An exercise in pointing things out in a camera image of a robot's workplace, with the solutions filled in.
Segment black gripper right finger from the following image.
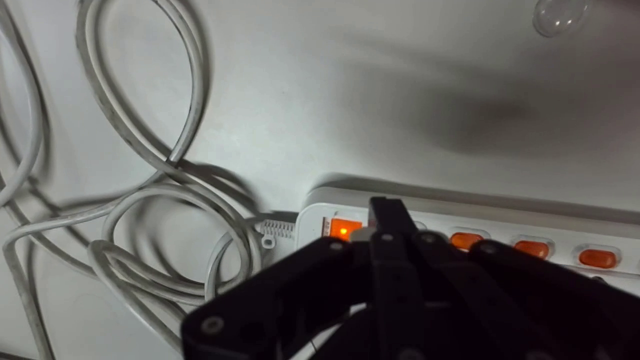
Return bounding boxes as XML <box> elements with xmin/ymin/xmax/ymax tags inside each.
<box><xmin>392</xmin><ymin>197</ymin><xmax>640</xmax><ymax>360</ymax></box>

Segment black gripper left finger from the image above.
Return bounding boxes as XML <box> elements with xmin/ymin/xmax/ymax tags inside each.
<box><xmin>180</xmin><ymin>197</ymin><xmax>402</xmax><ymax>360</ymax></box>

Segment white power strip orange switches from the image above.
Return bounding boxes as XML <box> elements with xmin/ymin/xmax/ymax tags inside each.
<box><xmin>290</xmin><ymin>185</ymin><xmax>640</xmax><ymax>296</ymax></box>

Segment thick white power cord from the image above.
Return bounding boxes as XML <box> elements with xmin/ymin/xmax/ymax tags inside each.
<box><xmin>0</xmin><ymin>0</ymin><xmax>300</xmax><ymax>360</ymax></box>

